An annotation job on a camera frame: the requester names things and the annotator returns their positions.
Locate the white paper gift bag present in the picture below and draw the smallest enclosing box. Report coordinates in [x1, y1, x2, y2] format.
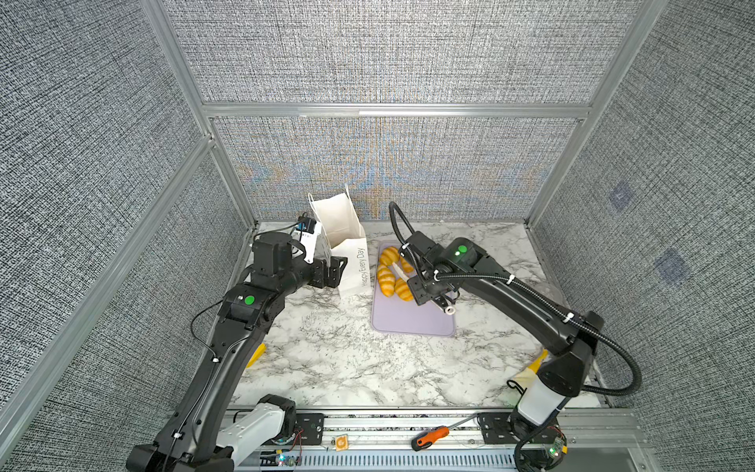
[308, 186, 372, 299]

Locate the small oblong striped roll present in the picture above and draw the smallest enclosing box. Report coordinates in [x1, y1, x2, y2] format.
[376, 265, 396, 297]

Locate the small round striped bun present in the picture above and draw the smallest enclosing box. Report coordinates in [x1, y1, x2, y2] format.
[394, 278, 414, 302]

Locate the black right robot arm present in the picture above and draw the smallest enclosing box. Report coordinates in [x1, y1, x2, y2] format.
[389, 202, 642, 446]

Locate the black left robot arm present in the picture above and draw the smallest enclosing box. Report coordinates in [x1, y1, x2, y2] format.
[126, 231, 349, 471]

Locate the croissant back middle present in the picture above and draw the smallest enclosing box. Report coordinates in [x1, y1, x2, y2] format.
[399, 257, 414, 275]

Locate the lavender plastic tray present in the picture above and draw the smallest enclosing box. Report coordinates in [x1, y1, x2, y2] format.
[372, 277, 456, 336]

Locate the small striped bun back left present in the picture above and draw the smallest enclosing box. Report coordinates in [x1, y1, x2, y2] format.
[379, 246, 401, 267]

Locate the yellow plastic scoop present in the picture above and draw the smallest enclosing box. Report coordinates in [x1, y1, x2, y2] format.
[246, 343, 267, 369]

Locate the yellow work glove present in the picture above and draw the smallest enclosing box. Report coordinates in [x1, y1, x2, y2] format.
[506, 350, 549, 395]

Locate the small orange tag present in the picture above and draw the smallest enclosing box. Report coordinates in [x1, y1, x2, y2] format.
[334, 435, 349, 452]

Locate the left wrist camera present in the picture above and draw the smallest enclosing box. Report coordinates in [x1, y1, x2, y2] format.
[296, 216, 322, 264]

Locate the orange handled screwdriver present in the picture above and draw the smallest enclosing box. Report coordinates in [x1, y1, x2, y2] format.
[410, 415, 477, 452]

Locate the aluminium front rail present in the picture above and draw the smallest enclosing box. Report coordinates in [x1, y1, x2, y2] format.
[221, 406, 661, 471]

